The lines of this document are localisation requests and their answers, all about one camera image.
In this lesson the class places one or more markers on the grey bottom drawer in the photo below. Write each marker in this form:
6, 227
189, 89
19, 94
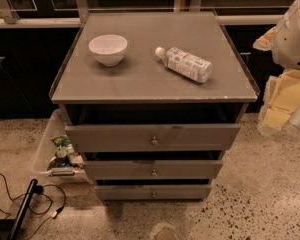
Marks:
153, 192

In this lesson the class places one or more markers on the grey drawer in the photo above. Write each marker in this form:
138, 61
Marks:
151, 138
153, 192
153, 169

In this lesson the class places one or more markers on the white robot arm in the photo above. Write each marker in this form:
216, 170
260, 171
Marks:
286, 39

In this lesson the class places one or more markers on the grey wooden drawer cabinet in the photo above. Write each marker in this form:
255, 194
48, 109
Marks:
141, 90

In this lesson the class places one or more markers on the grey top drawer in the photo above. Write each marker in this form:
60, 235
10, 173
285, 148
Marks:
151, 138

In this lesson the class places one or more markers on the grey middle drawer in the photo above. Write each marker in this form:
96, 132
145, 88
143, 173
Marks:
153, 169

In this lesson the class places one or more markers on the clear plastic water bottle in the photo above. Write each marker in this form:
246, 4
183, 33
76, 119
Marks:
186, 64

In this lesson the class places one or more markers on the white ceramic bowl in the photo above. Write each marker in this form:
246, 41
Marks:
108, 50

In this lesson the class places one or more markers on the clear plastic storage bin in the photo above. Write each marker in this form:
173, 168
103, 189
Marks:
45, 153

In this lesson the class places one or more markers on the green snack packet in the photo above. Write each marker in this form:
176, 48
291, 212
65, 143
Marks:
63, 154

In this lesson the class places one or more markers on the black flat bar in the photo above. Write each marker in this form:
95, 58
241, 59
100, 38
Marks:
22, 210

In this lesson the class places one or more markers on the metal railing frame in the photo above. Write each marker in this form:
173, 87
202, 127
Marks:
76, 12

